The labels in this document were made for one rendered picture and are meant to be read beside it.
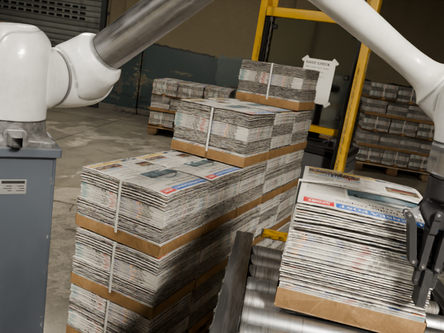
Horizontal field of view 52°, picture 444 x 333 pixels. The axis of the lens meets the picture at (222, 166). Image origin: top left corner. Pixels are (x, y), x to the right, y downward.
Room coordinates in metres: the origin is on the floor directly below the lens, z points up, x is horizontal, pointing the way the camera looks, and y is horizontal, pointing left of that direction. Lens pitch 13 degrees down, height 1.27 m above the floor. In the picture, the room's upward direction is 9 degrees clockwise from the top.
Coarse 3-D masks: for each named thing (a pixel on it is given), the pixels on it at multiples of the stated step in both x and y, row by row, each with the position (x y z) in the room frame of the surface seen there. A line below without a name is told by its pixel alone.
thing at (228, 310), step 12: (240, 240) 1.17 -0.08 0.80; (240, 252) 1.09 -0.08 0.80; (228, 264) 1.01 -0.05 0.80; (240, 264) 1.02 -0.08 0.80; (228, 276) 0.94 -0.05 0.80; (240, 276) 0.95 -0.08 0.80; (228, 288) 0.89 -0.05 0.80; (240, 288) 0.90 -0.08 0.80; (228, 300) 0.84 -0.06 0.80; (240, 300) 0.85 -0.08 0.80; (216, 312) 0.79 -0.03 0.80; (228, 312) 0.79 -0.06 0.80; (240, 312) 0.80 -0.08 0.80; (216, 324) 0.75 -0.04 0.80; (228, 324) 0.75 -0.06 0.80
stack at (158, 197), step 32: (128, 160) 1.73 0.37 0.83; (160, 160) 1.83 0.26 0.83; (192, 160) 1.92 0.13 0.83; (96, 192) 1.52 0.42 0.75; (128, 192) 1.45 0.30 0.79; (160, 192) 1.40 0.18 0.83; (192, 192) 1.53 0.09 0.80; (224, 192) 1.78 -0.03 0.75; (256, 192) 2.10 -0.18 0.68; (128, 224) 1.44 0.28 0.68; (160, 224) 1.39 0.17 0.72; (192, 224) 1.57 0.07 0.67; (224, 224) 1.82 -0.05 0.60; (256, 224) 2.14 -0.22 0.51; (96, 256) 1.50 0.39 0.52; (128, 256) 1.44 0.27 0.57; (192, 256) 1.59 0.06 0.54; (224, 256) 1.87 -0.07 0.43; (128, 288) 1.43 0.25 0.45; (160, 288) 1.42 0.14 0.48; (96, 320) 1.49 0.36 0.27; (128, 320) 1.43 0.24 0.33; (160, 320) 1.45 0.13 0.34; (192, 320) 1.67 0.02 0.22
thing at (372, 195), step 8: (312, 184) 1.01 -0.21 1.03; (320, 184) 1.02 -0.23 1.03; (328, 184) 1.02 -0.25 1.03; (344, 192) 0.97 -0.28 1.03; (352, 192) 0.99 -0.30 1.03; (360, 192) 1.00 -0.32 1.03; (368, 192) 1.01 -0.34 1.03; (376, 192) 1.02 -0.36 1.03; (384, 200) 0.96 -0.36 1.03; (392, 200) 0.97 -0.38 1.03; (400, 200) 0.98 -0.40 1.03; (416, 200) 1.00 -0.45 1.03
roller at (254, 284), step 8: (248, 280) 0.95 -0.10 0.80; (256, 280) 0.95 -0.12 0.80; (264, 280) 0.95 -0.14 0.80; (248, 288) 0.93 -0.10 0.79; (256, 288) 0.93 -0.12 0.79; (264, 288) 0.93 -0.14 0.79; (272, 288) 0.93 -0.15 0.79; (432, 320) 0.90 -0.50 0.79; (440, 320) 0.90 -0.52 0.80; (440, 328) 0.89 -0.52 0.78
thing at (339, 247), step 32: (320, 192) 0.92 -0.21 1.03; (320, 224) 0.82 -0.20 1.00; (352, 224) 0.81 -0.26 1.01; (384, 224) 0.80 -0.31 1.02; (416, 224) 0.81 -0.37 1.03; (288, 256) 0.84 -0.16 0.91; (320, 256) 0.83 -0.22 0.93; (352, 256) 0.82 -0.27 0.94; (384, 256) 0.81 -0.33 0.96; (288, 288) 0.84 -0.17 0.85; (320, 288) 0.83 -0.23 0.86; (352, 288) 0.81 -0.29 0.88; (384, 288) 0.81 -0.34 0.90; (416, 320) 0.79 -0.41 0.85
